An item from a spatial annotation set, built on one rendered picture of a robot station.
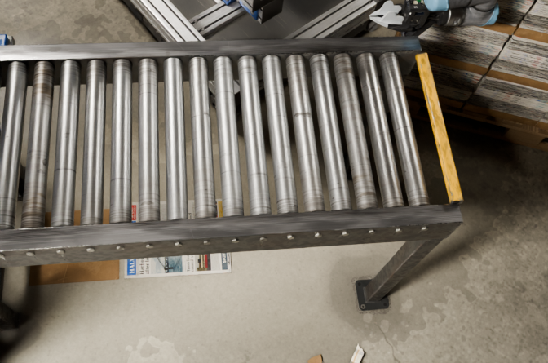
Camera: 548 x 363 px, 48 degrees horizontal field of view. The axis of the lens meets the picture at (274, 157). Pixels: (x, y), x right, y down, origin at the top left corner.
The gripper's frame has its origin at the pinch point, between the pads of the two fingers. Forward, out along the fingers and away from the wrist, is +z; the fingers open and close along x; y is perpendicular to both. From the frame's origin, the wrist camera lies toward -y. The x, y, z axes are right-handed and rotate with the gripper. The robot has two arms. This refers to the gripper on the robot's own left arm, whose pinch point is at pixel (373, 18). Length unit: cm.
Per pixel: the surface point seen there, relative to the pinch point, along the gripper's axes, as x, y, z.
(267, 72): 19.2, 2.5, 32.5
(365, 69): 19.3, 2.8, 6.0
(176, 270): 48, -76, 61
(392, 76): 21.7, 2.9, -0.9
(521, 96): -1, -47, -67
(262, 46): 11.3, 3.2, 33.0
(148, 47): 11, 3, 63
